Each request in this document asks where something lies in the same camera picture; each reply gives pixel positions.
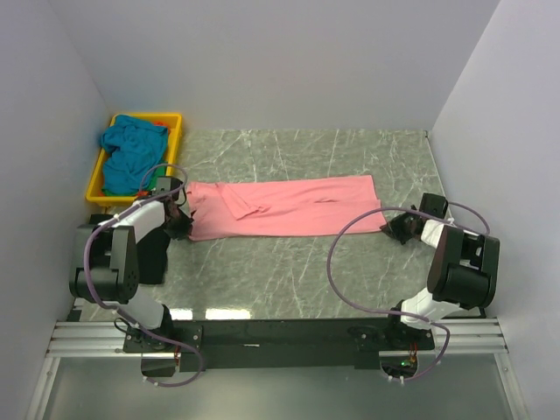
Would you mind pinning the black base beam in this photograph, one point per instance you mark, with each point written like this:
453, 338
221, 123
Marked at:
288, 343

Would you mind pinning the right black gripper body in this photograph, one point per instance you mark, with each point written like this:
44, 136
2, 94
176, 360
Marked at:
402, 226

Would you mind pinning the pink t shirt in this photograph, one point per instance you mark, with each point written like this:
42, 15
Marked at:
294, 208

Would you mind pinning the yellow plastic bin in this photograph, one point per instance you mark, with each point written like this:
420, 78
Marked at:
94, 189

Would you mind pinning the folded black t shirt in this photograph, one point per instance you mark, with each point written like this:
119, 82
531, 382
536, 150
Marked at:
119, 252

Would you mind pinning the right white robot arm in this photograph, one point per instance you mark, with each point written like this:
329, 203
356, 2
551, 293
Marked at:
463, 274

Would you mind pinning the aluminium rail frame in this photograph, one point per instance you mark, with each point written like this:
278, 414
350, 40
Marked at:
87, 375

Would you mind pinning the teal t shirt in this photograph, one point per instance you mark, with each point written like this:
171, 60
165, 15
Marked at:
134, 143

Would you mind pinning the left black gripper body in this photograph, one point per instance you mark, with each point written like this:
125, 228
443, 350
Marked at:
177, 227

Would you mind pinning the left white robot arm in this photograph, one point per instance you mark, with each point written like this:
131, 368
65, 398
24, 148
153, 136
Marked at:
148, 322

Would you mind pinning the green t shirt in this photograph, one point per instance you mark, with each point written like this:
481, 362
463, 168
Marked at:
127, 182

